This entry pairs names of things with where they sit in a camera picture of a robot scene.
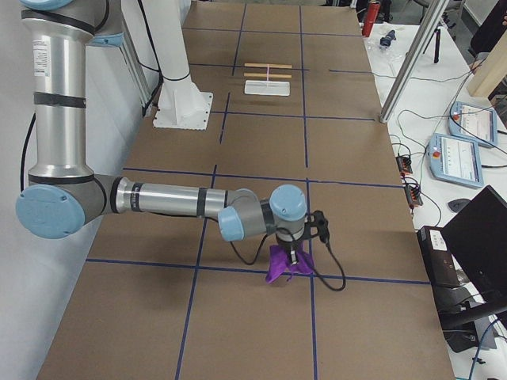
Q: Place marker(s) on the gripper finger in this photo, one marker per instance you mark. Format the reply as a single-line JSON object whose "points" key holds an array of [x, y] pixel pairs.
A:
{"points": [[293, 256]]}

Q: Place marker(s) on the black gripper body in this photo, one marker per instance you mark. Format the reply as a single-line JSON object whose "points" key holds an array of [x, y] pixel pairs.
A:
{"points": [[287, 244]]}

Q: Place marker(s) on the purple towel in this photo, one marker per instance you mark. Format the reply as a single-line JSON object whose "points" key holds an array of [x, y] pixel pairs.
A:
{"points": [[279, 263]]}

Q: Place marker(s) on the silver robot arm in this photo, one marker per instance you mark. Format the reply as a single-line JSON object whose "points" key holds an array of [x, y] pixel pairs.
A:
{"points": [[64, 193]]}

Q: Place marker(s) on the white rack with wooden bars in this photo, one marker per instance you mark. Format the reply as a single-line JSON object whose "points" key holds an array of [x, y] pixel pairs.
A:
{"points": [[267, 83]]}

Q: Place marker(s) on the orange black connector strip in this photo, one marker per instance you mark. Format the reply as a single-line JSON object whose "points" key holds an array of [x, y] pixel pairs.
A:
{"points": [[411, 187]]}

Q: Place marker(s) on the black box device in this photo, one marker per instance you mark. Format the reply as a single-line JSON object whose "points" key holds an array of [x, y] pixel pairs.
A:
{"points": [[438, 260]]}

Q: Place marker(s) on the black computer mouse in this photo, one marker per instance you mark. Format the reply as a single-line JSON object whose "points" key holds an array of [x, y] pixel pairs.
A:
{"points": [[456, 205]]}

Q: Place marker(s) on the black monitor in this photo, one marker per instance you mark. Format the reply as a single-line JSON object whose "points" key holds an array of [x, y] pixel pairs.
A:
{"points": [[476, 237]]}

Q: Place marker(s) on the near blue teach pendant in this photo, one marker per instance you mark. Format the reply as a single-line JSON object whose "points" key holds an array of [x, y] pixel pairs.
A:
{"points": [[455, 160]]}

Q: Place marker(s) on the blue teach pendant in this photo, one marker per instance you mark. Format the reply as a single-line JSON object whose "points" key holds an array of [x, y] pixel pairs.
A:
{"points": [[455, 160], [473, 122]]}

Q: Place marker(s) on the blue glove object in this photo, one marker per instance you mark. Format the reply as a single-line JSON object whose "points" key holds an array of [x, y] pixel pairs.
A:
{"points": [[386, 41]]}

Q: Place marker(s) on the far blue teach pendant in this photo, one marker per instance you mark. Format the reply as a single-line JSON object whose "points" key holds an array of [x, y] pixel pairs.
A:
{"points": [[473, 122]]}

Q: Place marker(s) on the red cylinder bottle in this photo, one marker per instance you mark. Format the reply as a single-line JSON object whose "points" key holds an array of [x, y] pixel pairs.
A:
{"points": [[370, 16]]}

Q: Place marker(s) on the black mini tripod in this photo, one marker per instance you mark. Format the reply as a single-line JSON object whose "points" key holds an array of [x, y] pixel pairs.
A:
{"points": [[435, 37]]}

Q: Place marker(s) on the wooden plank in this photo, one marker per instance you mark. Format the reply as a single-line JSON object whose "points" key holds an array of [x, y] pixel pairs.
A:
{"points": [[490, 71]]}

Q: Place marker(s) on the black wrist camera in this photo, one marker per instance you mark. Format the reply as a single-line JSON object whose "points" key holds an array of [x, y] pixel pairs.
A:
{"points": [[316, 226]]}

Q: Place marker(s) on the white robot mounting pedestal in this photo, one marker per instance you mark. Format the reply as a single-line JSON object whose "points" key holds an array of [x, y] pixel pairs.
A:
{"points": [[181, 104]]}

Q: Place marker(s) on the aluminium frame post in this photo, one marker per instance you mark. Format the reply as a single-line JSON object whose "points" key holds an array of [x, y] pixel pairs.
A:
{"points": [[422, 37]]}

